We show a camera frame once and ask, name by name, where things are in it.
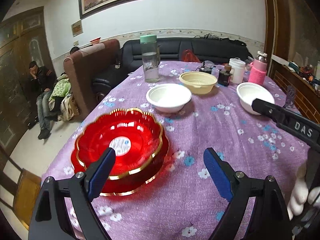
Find wooden sideboard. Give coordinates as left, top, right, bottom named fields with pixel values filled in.
left=270, top=54, right=320, bottom=124

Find seated man dark jacket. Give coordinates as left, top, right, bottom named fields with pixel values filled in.
left=29, top=61, right=55, bottom=140

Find white gloved hand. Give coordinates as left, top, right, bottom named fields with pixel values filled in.
left=287, top=161, right=319, bottom=220

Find pink sleeved bottle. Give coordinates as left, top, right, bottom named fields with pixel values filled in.
left=248, top=51, right=267, bottom=86

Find red plastic bag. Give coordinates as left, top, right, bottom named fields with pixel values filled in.
left=181, top=49, right=201, bottom=63

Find black leather sofa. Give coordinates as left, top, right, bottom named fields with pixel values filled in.
left=92, top=35, right=252, bottom=102

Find brown wooden cabinet doors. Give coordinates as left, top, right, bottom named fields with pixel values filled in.
left=1, top=7, right=54, bottom=154

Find small dark jar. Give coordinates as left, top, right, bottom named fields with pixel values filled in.
left=217, top=64, right=232, bottom=86

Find white paper bowl right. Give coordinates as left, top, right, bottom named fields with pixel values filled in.
left=236, top=82, right=275, bottom=115

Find small wall plaque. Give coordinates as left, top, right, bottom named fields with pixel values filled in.
left=71, top=20, right=83, bottom=37

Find cream plastic bowl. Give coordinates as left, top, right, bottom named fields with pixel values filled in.
left=179, top=72, right=217, bottom=95

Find red plastic flower plate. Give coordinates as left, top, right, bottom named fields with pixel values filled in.
left=74, top=108, right=164, bottom=180

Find brown armchair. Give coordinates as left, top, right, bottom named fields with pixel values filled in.
left=63, top=39, right=120, bottom=119

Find glass jar green lid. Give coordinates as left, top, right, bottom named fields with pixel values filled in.
left=140, top=35, right=160, bottom=83

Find purple floral tablecloth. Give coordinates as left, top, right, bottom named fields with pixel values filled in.
left=44, top=68, right=308, bottom=239

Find white plastic cup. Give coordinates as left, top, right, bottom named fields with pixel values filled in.
left=229, top=59, right=246, bottom=84

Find red plate underneath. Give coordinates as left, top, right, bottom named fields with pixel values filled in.
left=71, top=127, right=169, bottom=196

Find white paper bowl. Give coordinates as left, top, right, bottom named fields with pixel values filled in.
left=236, top=82, right=275, bottom=115
left=146, top=83, right=192, bottom=113

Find green patterned cushion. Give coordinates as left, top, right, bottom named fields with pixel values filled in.
left=49, top=79, right=71, bottom=101

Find white paper bowl middle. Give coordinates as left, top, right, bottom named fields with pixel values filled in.
left=146, top=83, right=192, bottom=113

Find wooden chair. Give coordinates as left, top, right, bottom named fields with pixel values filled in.
left=1, top=147, right=41, bottom=230

